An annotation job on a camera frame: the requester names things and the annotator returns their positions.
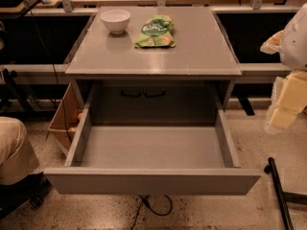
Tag white gripper with wrap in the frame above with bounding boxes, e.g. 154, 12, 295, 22
260, 30, 307, 134

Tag grey top drawer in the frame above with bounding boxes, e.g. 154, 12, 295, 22
45, 83, 260, 196

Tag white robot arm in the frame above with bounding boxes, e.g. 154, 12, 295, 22
260, 4, 307, 134

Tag grey drawer cabinet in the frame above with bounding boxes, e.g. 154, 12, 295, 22
66, 7, 241, 126

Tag black metal floor stand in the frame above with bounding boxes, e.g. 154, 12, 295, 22
264, 157, 307, 230

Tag green chip bag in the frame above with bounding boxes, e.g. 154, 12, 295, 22
134, 14, 176, 48

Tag white bowl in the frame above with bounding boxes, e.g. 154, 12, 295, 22
101, 10, 130, 34

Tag orange ball in box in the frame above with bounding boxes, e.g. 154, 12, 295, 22
77, 112, 83, 121

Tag cardboard box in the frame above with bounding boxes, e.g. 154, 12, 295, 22
48, 84, 83, 155

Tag person leg beige trousers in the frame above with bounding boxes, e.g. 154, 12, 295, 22
0, 117, 39, 185

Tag black floor cable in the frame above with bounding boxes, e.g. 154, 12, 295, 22
130, 195, 174, 230

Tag black hanging cable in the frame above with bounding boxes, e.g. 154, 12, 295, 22
12, 0, 73, 144

